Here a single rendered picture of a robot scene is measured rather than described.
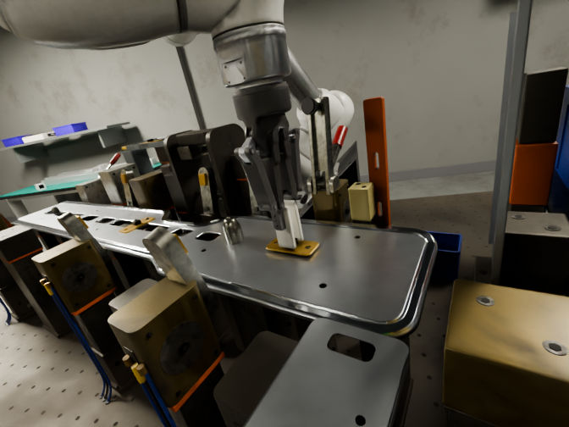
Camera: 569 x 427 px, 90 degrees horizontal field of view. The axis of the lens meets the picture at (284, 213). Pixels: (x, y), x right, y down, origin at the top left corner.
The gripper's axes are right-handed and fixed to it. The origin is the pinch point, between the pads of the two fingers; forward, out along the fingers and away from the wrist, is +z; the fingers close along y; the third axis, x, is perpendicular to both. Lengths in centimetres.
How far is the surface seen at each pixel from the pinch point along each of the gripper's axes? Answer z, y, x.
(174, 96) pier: -41, -223, -301
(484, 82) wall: 10, -347, 24
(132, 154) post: -8, -30, -92
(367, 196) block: -0.6, -10.8, 9.5
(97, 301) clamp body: 12.2, 17.4, -37.8
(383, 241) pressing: 4.6, -5.6, 13.0
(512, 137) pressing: -12.8, 7.0, 26.4
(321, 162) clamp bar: -5.7, -14.5, -0.1
